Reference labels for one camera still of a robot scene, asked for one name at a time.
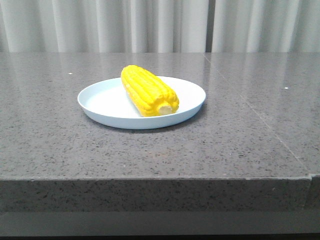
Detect yellow plastic corn cob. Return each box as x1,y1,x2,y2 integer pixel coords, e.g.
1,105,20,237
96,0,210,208
120,65,180,117

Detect light blue round plate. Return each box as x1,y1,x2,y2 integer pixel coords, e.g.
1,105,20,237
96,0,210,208
77,76,206,130

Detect white pleated curtain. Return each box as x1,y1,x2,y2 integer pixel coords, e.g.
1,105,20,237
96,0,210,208
0,0,320,53

